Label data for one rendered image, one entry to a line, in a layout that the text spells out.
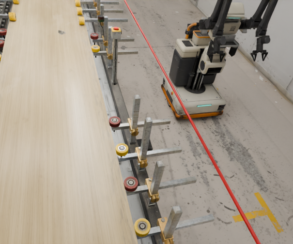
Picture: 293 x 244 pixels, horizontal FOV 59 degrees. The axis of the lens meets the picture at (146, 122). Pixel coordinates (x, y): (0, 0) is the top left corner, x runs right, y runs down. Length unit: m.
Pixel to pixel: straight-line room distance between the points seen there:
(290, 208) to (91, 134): 2.05
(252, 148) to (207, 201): 0.95
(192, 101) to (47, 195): 2.08
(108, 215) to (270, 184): 2.00
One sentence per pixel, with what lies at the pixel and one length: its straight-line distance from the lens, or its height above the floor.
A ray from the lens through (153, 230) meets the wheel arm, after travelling 1.45.
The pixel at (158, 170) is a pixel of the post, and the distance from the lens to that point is 1.33.
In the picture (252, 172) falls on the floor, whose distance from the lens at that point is 3.00.
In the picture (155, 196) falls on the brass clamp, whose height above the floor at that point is 0.84.
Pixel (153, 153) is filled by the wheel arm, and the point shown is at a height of 0.82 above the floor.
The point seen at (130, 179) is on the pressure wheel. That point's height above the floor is 0.91.
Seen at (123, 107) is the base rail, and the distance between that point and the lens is 2.19.
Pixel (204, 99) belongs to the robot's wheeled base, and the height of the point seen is 0.28.
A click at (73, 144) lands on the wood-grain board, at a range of 1.64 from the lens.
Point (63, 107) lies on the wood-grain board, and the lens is 1.90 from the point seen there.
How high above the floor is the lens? 2.14
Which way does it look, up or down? 44 degrees down
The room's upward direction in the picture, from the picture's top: 9 degrees clockwise
